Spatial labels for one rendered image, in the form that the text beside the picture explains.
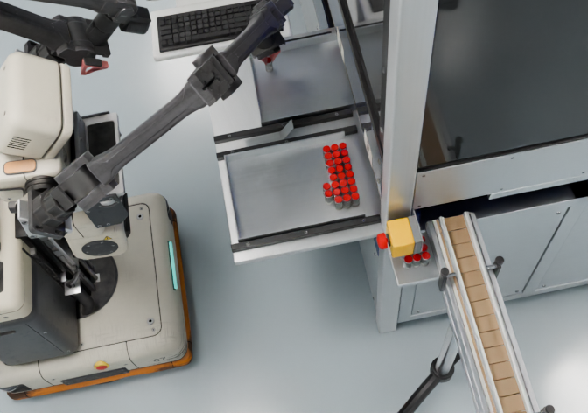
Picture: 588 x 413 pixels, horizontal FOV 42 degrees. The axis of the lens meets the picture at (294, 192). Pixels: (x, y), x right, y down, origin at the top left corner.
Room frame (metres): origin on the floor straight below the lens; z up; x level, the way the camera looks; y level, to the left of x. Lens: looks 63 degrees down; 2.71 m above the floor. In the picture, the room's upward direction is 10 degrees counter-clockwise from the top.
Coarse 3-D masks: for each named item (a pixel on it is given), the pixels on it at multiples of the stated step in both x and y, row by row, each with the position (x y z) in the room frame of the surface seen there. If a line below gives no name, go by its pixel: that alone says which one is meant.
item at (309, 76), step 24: (288, 48) 1.43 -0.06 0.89; (312, 48) 1.42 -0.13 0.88; (336, 48) 1.40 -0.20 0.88; (264, 72) 1.36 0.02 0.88; (288, 72) 1.35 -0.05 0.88; (312, 72) 1.33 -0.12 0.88; (336, 72) 1.32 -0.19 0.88; (264, 96) 1.28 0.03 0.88; (288, 96) 1.26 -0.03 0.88; (312, 96) 1.25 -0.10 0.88; (336, 96) 1.23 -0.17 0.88; (264, 120) 1.20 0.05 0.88; (288, 120) 1.17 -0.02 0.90
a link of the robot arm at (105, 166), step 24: (192, 72) 1.03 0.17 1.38; (216, 72) 1.01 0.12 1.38; (192, 96) 0.95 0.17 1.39; (216, 96) 0.95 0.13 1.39; (168, 120) 0.93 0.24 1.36; (120, 144) 0.91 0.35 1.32; (144, 144) 0.90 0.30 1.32; (72, 168) 0.89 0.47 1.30; (96, 168) 0.88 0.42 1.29; (120, 168) 0.88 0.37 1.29; (96, 192) 0.84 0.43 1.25
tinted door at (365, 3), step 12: (348, 0) 1.22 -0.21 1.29; (360, 0) 1.09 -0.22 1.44; (372, 0) 0.99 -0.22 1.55; (348, 12) 1.23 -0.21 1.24; (360, 12) 1.09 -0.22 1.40; (372, 12) 0.99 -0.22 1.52; (360, 24) 1.09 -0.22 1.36; (372, 24) 0.98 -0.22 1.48; (360, 36) 1.09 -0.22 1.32; (372, 36) 0.98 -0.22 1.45; (360, 48) 1.09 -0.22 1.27; (372, 48) 0.98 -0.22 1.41; (360, 60) 1.09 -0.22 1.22; (372, 60) 0.98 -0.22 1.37; (372, 72) 0.98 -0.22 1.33; (372, 84) 0.98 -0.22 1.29; (372, 96) 0.97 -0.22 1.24
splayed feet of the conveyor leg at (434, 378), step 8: (432, 360) 0.61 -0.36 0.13; (456, 360) 0.60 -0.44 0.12; (432, 368) 0.58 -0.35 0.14; (432, 376) 0.56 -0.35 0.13; (440, 376) 0.55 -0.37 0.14; (448, 376) 0.55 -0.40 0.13; (424, 384) 0.54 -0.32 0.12; (432, 384) 0.53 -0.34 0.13; (416, 392) 0.52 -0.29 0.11; (424, 392) 0.51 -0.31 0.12; (408, 400) 0.50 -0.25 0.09; (416, 400) 0.49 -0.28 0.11; (408, 408) 0.48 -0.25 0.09; (416, 408) 0.47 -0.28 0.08
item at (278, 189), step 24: (288, 144) 1.08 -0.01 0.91; (312, 144) 1.09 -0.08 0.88; (240, 168) 1.05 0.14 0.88; (264, 168) 1.04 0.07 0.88; (288, 168) 1.03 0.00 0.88; (312, 168) 1.01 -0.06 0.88; (240, 192) 0.98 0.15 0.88; (264, 192) 0.96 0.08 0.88; (288, 192) 0.95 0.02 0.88; (312, 192) 0.94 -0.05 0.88; (240, 216) 0.91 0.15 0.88; (264, 216) 0.89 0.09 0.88; (288, 216) 0.88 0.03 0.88; (312, 216) 0.87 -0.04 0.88; (336, 216) 0.86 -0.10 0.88; (360, 216) 0.83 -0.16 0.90; (240, 240) 0.82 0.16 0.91
